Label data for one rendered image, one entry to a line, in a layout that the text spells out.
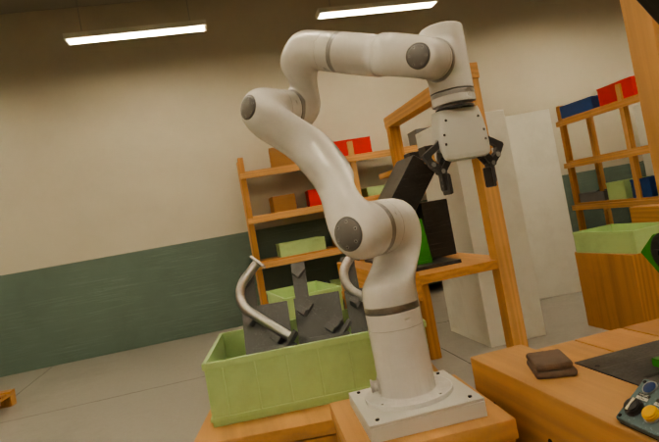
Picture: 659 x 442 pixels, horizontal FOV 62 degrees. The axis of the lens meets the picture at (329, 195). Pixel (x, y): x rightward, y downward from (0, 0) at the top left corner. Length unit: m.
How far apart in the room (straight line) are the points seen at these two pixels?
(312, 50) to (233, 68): 6.77
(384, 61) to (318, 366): 0.86
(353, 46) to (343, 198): 0.32
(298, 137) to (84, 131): 6.82
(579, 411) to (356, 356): 0.67
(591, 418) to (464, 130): 0.54
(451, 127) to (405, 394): 0.55
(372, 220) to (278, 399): 0.66
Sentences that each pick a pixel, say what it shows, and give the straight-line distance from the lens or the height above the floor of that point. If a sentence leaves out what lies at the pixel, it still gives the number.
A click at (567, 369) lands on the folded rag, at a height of 0.91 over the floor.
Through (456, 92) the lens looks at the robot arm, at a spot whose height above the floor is 1.48.
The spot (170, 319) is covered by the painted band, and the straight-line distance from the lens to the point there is 7.78.
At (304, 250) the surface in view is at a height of 0.88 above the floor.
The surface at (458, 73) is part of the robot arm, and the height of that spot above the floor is 1.51.
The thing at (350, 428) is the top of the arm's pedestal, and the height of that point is 0.85.
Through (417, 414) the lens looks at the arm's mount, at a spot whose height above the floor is 0.89.
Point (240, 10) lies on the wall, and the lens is 8.29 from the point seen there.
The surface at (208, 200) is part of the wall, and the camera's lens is 7.69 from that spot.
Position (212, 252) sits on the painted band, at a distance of 7.67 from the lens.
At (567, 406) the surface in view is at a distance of 1.10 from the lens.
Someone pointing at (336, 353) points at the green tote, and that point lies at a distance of 1.55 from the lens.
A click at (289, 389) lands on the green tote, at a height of 0.85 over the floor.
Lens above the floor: 1.29
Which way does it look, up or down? 2 degrees up
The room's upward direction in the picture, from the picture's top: 10 degrees counter-clockwise
